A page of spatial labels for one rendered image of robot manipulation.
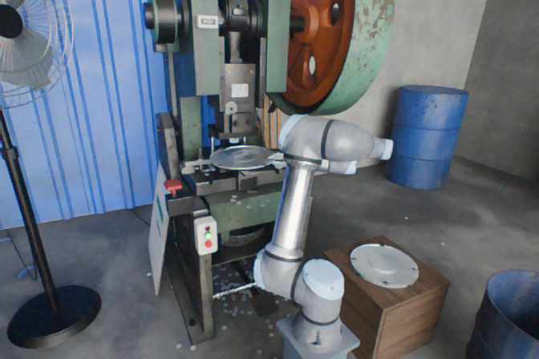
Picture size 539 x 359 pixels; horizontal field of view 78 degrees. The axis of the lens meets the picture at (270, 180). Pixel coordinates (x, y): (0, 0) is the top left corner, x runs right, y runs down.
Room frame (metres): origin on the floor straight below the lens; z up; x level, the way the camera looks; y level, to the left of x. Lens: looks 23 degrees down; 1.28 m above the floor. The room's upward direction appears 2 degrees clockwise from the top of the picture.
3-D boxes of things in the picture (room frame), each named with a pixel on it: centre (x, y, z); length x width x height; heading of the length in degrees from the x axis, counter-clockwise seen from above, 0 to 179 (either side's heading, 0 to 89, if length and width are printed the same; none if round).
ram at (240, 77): (1.46, 0.16, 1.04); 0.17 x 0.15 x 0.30; 27
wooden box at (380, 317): (1.22, -0.52, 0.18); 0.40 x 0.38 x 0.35; 27
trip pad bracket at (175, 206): (1.15, 0.35, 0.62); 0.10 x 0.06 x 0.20; 117
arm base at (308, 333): (0.76, -0.16, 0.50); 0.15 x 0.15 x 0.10
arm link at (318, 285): (0.76, -0.15, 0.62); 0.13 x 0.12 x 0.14; 62
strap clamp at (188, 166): (1.42, 0.33, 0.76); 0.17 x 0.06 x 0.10; 117
